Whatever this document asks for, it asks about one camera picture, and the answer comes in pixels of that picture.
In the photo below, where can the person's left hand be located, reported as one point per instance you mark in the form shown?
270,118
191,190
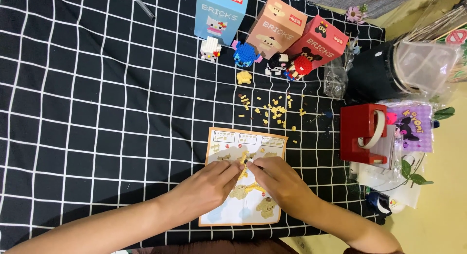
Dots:
208,190

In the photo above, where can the person's right hand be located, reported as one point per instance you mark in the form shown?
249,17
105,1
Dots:
282,186

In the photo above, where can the person's right fingers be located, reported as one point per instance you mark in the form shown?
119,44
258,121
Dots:
262,170

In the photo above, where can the yellow brick assembly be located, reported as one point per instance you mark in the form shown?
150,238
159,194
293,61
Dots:
243,166

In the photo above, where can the brick instruction sheet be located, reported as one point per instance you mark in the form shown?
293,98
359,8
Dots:
244,206

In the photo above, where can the scattered yellow bricks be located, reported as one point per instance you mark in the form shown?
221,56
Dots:
272,110

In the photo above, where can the small yellow brick block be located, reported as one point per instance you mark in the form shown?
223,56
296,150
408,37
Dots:
244,77

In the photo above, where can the red tape dispenser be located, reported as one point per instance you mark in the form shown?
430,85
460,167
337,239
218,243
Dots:
359,133

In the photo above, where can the black white brick figure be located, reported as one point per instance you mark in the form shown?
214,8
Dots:
276,63

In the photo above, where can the red brick figure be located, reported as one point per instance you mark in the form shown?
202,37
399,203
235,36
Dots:
298,68

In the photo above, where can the blue brick figure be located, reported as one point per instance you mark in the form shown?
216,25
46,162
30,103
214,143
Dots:
246,54

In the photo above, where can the clear plastic bag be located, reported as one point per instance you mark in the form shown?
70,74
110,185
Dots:
337,73

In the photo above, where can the black white plush toy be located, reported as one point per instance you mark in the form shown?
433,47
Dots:
381,204

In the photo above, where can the white cat brick figure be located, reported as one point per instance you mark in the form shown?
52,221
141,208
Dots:
210,49

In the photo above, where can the red brick box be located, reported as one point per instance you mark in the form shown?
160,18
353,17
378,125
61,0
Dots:
317,40

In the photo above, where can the tan brick box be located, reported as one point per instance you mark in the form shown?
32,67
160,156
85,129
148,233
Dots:
275,28

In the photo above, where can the black cylindrical container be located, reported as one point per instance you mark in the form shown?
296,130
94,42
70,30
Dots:
372,71

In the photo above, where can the green artificial leaf sprig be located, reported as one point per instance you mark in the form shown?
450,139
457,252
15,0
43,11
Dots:
414,173

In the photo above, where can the purple cartoon packet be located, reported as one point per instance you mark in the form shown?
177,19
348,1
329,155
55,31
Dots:
412,128

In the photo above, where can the blue brick box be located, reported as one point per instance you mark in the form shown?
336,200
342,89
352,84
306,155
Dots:
220,15

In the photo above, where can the black white grid cloth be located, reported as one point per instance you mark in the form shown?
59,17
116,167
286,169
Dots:
109,119

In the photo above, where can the pink artificial flower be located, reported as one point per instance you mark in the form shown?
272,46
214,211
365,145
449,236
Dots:
354,13

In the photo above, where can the grey fabric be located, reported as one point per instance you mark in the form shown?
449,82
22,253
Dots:
350,0

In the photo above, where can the large clear plastic wrap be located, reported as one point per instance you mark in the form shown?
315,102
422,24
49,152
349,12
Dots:
423,66

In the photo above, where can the clear pen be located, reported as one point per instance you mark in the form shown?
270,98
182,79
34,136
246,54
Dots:
142,4

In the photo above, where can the bundle of wooden sticks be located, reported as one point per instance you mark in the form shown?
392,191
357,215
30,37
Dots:
437,31

